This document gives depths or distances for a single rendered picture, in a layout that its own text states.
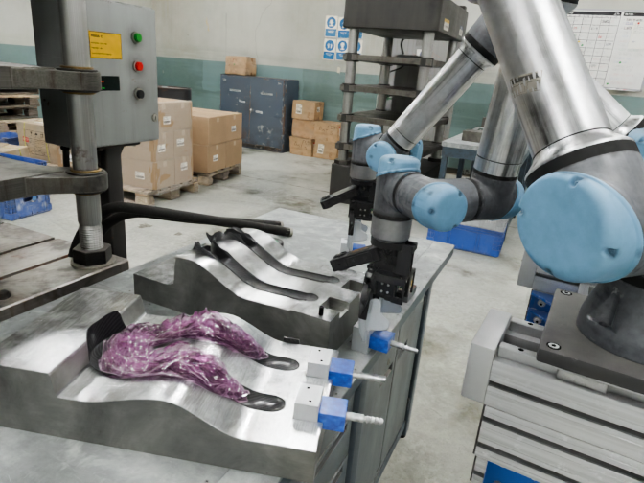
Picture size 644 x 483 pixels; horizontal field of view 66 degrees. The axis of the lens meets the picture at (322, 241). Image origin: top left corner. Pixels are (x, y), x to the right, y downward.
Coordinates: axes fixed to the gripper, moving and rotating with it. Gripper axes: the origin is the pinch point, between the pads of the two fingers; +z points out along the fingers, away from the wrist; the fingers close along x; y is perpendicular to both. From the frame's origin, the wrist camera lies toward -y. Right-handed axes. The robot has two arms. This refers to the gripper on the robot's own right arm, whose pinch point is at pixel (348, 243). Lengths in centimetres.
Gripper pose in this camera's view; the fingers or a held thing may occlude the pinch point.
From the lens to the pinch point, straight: 148.9
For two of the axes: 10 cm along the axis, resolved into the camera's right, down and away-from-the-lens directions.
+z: -0.8, 9.4, 3.3
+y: 9.9, 1.0, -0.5
